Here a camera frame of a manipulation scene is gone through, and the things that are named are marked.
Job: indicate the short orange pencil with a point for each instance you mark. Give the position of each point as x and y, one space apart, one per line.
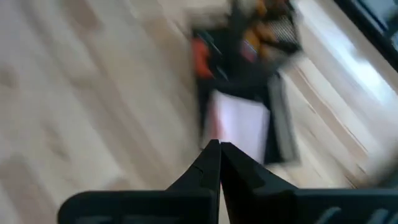
269 31

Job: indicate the black mesh desk organizer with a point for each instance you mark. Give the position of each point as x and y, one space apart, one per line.
242 81

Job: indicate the pink sticky note pad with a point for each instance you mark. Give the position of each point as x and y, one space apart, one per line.
239 124

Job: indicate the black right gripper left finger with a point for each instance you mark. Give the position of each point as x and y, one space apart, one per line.
186 202

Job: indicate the long orange pencil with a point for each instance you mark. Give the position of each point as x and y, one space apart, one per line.
252 39

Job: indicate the black aluminium table frame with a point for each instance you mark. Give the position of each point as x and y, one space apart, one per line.
373 34

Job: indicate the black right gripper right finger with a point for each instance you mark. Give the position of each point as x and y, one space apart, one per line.
264 202

